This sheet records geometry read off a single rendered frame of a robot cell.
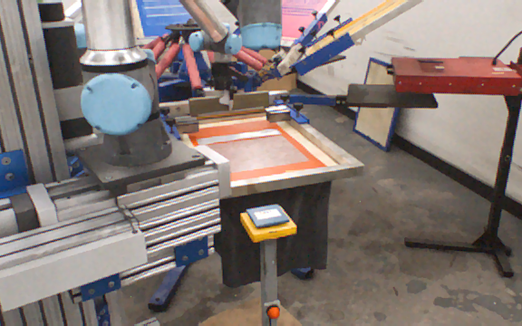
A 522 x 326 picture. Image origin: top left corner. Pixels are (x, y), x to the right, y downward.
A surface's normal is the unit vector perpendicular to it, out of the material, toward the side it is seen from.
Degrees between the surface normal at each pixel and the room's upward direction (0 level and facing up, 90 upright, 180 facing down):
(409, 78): 91
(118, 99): 98
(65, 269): 90
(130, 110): 98
